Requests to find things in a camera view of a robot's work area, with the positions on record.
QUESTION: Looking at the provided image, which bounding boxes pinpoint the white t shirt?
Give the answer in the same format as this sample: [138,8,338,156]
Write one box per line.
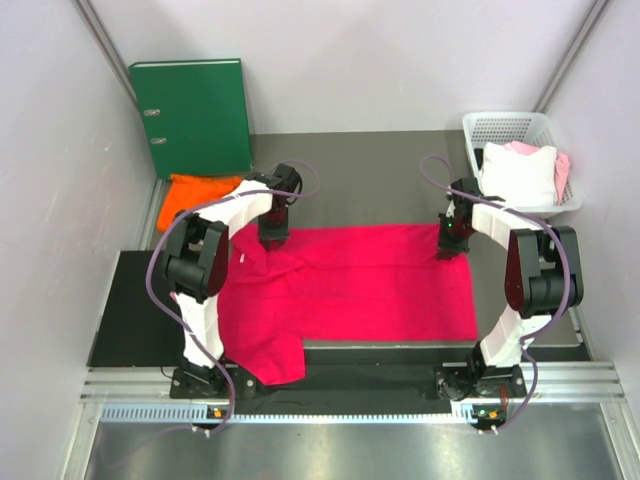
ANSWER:
[479,143,557,208]

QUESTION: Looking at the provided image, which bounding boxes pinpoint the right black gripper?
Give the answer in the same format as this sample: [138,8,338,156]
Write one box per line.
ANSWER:
[435,212,474,261]

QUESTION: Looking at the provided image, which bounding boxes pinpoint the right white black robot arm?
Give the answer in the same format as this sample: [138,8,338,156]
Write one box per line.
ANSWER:
[436,178,584,402]

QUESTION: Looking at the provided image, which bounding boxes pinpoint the aluminium frame rail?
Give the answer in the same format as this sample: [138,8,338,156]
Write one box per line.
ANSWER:
[80,362,625,426]

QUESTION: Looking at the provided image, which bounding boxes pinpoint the white plastic basket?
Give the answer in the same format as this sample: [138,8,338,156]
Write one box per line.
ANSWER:
[462,112,583,218]

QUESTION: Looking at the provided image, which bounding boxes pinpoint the orange t shirt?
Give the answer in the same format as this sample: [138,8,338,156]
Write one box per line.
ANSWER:
[156,174,243,233]

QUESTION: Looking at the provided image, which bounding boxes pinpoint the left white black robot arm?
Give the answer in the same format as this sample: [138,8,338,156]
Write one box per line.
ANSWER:
[145,163,303,400]

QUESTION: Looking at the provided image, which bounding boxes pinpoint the green ring binder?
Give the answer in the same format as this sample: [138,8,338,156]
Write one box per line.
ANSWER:
[129,58,252,179]

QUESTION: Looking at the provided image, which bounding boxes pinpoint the magenta t shirt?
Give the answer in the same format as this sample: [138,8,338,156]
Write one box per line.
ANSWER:
[218,224,478,385]

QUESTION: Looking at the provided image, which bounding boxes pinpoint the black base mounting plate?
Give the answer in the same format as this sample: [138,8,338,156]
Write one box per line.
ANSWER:
[169,346,530,415]

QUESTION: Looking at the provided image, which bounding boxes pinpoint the light pink t shirt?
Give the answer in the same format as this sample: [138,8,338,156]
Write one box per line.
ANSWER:
[503,141,571,202]

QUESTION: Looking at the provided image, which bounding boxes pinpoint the black mat left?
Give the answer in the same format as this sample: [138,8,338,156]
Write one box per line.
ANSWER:
[87,250,185,368]

